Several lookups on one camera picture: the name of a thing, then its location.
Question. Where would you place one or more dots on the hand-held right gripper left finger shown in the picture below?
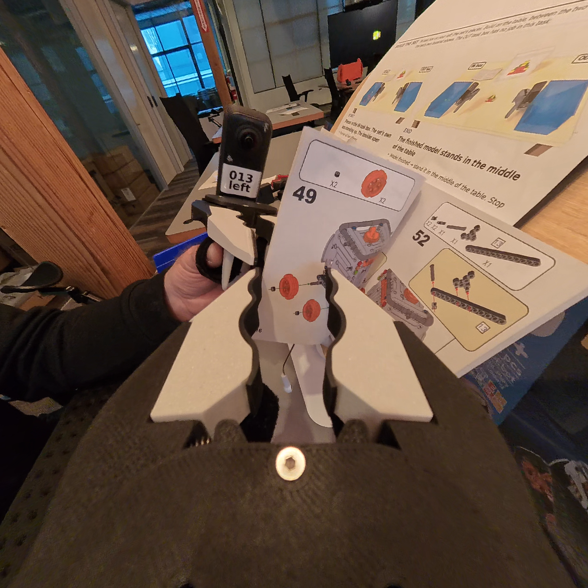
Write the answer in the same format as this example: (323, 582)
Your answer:
(206, 367)

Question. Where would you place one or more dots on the blue plastic storage bin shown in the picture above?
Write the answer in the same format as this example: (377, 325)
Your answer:
(174, 252)

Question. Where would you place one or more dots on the blue toy kit box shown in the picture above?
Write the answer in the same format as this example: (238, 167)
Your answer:
(542, 367)

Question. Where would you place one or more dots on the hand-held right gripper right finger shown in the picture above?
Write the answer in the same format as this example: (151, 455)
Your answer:
(381, 367)

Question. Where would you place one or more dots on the person's left forearm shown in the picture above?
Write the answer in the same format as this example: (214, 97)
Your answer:
(69, 340)

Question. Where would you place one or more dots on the orange plastic case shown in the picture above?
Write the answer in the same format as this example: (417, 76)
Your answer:
(351, 72)

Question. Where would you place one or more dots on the printed task instruction sheet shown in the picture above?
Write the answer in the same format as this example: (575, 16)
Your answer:
(459, 46)

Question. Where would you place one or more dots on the stack of cardboard boxes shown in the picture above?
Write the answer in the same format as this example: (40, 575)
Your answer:
(124, 179)

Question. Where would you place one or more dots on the white metal board stand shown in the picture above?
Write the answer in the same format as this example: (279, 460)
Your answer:
(312, 395)

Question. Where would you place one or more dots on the red fire extinguisher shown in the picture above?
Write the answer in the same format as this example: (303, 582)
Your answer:
(233, 94)

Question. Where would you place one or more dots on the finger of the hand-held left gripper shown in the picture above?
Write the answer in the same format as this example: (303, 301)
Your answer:
(239, 239)

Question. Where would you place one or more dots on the black wall screen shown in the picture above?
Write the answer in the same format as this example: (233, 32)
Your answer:
(363, 32)

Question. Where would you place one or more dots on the paper instruction booklet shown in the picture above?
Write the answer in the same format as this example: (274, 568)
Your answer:
(321, 216)

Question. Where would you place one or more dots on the office table with papers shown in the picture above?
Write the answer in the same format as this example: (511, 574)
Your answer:
(294, 115)

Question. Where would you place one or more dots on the wooden support post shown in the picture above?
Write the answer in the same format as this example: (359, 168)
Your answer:
(209, 46)

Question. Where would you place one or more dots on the black chair armrest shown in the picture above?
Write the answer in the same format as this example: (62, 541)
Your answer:
(41, 275)

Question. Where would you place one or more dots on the black office chair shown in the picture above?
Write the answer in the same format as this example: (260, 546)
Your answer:
(183, 124)
(294, 87)
(333, 87)

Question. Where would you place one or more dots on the person's left hand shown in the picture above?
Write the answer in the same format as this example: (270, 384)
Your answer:
(183, 289)

